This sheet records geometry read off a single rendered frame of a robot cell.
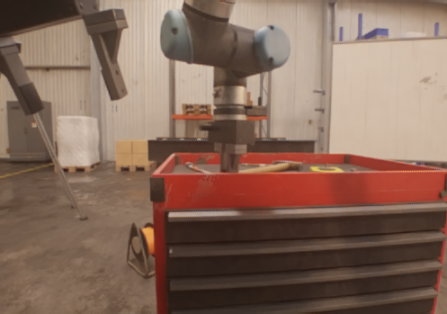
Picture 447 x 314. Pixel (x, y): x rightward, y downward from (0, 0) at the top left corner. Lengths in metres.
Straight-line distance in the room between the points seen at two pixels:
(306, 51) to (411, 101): 6.88
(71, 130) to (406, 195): 6.78
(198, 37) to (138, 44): 8.70
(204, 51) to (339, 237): 0.49
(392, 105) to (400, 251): 2.39
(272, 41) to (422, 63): 2.76
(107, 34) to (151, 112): 8.31
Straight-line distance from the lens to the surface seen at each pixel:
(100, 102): 8.89
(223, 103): 0.55
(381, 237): 0.70
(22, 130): 9.53
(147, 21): 9.30
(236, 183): 0.54
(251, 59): 0.47
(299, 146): 3.90
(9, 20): 0.40
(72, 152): 7.02
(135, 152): 6.61
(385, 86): 3.04
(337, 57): 3.03
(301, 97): 9.30
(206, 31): 0.41
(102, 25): 0.34
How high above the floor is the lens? 1.04
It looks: 6 degrees down
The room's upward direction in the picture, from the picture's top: 1 degrees clockwise
